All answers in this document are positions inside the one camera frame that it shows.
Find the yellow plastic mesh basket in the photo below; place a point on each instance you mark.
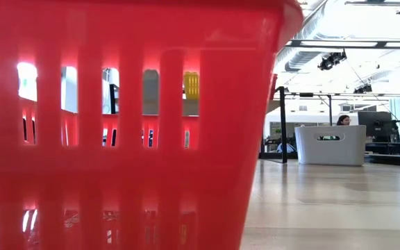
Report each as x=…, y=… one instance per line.
x=191, y=87

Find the grey plastic bin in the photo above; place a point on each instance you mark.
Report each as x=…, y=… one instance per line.
x=150, y=85
x=346, y=149

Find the red plastic mesh basket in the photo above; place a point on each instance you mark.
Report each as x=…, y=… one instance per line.
x=116, y=173
x=274, y=81

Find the wooden shelf with black legs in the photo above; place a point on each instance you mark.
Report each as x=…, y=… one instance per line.
x=283, y=132

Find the green potted plant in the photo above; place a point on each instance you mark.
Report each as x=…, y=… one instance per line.
x=277, y=132

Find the pale blue rounded object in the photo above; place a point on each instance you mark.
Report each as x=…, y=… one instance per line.
x=286, y=148

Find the person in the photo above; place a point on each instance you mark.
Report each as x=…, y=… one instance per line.
x=343, y=120

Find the black ceiling-mounted device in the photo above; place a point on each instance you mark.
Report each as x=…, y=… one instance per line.
x=363, y=89
x=330, y=60

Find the black monitor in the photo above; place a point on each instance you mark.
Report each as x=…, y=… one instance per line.
x=373, y=121

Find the black background desk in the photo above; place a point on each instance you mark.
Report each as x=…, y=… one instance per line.
x=387, y=147

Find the black ceiling fixture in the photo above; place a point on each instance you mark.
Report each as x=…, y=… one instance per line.
x=373, y=2

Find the black background rig frame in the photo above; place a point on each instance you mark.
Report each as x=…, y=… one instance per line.
x=306, y=94

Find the silver ventilation duct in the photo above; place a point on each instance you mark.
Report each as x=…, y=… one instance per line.
x=299, y=60

